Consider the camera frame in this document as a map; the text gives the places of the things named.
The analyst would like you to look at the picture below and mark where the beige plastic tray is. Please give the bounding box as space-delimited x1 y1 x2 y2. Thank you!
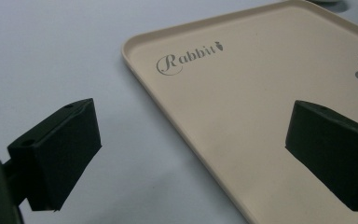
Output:
121 0 358 224

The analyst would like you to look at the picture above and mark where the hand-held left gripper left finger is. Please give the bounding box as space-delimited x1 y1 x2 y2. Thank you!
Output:
3 98 103 212

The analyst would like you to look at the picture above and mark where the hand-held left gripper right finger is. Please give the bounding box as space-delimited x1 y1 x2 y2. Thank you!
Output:
284 100 358 213

